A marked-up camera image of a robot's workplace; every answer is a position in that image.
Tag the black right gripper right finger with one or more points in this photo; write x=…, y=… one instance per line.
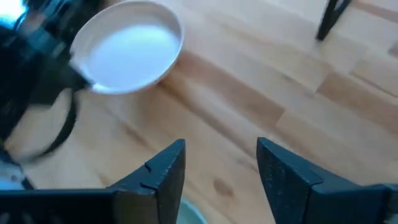
x=286, y=186

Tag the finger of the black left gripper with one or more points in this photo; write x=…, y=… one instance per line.
x=70, y=85

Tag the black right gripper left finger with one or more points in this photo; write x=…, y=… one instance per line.
x=161, y=186

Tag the sage green plate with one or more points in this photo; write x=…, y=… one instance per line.
x=189, y=214

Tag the beige plate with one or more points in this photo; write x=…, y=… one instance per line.
x=130, y=53

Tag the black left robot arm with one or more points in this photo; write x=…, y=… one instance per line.
x=62, y=15

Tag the wooden shelf black metal legs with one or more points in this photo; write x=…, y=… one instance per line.
x=329, y=18

